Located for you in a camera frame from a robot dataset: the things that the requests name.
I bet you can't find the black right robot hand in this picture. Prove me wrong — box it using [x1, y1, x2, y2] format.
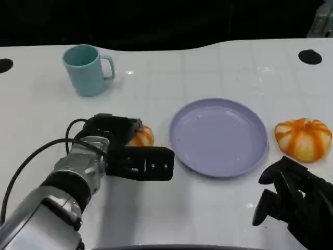
[251, 156, 333, 250]

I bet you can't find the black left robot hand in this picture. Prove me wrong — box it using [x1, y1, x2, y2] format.
[82, 113, 145, 151]

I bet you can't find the orange white toy bread roll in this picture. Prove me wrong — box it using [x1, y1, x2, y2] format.
[127, 124, 155, 147]
[274, 118, 333, 164]

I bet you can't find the pale green mug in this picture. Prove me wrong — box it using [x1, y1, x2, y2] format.
[61, 44, 116, 97]

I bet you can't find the lilac plate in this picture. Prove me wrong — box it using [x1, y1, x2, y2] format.
[169, 98, 268, 179]

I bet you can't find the grey background machine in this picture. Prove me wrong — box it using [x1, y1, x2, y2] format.
[306, 0, 333, 39]

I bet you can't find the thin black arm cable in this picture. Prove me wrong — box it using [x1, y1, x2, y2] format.
[65, 118, 89, 155]

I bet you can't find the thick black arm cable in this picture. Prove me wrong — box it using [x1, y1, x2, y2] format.
[0, 138, 107, 226]

